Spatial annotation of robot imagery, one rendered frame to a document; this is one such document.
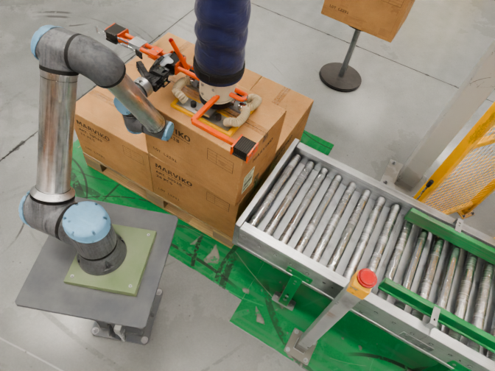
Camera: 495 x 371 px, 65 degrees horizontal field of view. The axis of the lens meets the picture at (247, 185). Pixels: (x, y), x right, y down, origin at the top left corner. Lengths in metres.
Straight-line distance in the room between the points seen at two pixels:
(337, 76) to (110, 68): 2.78
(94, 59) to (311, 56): 2.96
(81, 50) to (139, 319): 0.96
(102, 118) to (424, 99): 2.85
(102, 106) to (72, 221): 1.20
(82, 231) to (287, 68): 2.79
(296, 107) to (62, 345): 1.95
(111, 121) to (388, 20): 2.10
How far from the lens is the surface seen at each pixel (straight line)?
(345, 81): 3.79
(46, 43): 1.37
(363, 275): 1.44
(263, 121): 1.88
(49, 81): 1.39
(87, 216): 1.47
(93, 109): 2.53
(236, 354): 2.32
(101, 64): 1.30
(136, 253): 1.66
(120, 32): 2.12
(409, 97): 3.96
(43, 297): 1.71
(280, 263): 2.00
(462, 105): 2.62
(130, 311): 1.61
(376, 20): 3.28
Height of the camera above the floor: 2.27
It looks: 54 degrees down
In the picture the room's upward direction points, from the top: 11 degrees clockwise
